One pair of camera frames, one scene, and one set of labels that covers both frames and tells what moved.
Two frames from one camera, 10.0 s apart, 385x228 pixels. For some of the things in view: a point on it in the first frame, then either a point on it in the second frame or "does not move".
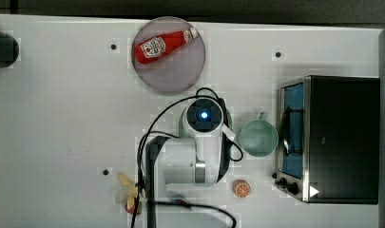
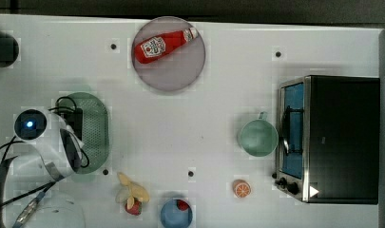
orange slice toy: x=241 y=188 does not move
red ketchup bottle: x=157 y=47 does not move
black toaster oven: x=328 y=147 does not move
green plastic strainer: x=182 y=128 -> x=96 y=128
